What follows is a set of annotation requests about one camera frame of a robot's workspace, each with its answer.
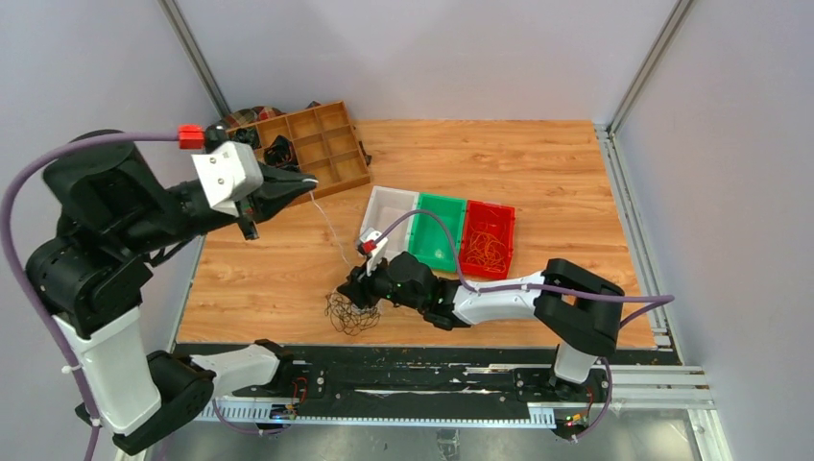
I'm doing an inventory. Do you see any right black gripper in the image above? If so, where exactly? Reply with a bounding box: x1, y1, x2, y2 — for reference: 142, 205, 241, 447
338, 254, 425, 313

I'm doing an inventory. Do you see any white cable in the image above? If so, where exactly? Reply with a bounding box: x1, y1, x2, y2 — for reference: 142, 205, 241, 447
300, 179, 359, 271

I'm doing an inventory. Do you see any orange cable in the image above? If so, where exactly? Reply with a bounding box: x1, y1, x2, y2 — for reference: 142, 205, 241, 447
463, 216, 514, 276

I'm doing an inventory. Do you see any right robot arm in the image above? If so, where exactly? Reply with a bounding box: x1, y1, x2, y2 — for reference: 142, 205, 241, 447
338, 252, 625, 400

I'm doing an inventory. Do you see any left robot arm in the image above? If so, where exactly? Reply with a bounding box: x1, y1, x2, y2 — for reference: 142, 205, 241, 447
2, 126, 318, 455

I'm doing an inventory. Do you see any green plastic bin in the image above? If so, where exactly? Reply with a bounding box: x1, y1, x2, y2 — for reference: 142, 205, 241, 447
408, 193, 467, 273

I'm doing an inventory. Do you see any wooden compartment tray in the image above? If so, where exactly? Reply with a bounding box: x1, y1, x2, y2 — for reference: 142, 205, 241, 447
253, 136, 371, 199

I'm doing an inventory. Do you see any white plastic bin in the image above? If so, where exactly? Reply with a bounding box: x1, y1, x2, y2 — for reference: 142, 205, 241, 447
360, 185, 419, 260

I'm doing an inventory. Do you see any plaid cloth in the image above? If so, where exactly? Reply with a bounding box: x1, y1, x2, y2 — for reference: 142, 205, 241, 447
209, 101, 372, 168

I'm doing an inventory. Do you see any red plastic bin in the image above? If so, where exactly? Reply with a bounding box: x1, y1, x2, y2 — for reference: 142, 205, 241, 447
459, 200, 515, 279

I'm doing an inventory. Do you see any black coiled strap two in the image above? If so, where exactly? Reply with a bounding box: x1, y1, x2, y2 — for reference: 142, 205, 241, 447
263, 134, 299, 172

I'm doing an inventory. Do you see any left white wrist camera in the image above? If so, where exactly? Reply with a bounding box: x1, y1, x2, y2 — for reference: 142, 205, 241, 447
191, 141, 263, 217

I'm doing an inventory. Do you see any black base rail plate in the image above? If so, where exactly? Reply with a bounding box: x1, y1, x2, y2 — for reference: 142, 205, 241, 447
232, 344, 613, 422

